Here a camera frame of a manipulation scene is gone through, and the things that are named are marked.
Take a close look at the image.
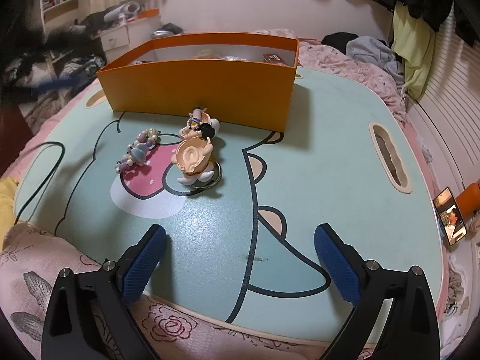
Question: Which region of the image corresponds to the cartoon figure keychain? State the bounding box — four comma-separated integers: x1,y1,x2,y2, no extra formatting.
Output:
171,106,221,189

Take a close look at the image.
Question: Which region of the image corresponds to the smartphone with lit screen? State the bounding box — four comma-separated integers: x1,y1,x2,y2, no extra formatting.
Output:
433,187,467,247

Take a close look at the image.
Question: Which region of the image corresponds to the orange bottle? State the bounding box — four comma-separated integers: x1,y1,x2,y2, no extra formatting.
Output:
456,183,480,218

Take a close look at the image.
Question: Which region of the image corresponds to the yellow cloth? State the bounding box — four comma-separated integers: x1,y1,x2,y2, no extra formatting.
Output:
0,176,19,245

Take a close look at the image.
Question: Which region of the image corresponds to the mint cartoon lap table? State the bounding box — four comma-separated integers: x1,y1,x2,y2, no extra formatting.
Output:
15,68,443,342

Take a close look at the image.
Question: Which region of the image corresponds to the grey clothes pile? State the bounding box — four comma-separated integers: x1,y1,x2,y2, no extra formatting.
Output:
346,36,404,86

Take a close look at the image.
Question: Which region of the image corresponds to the yellow-green hanging garment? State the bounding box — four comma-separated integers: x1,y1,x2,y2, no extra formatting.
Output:
392,2,435,99

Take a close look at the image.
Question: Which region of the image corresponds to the white drawer cabinet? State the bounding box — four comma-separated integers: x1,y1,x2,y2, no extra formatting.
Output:
100,16,160,63

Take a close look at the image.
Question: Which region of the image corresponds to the pink crumpled blanket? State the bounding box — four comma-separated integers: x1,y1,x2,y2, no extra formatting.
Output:
256,28,406,125

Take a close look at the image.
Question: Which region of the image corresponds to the orange cardboard box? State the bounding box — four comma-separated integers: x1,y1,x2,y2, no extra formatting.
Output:
97,33,299,133

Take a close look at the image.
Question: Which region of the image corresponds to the pastel bead bracelet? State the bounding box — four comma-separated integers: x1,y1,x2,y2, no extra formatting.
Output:
115,128,161,175

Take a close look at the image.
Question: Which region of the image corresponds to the black cable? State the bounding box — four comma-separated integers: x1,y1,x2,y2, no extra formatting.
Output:
14,140,66,224

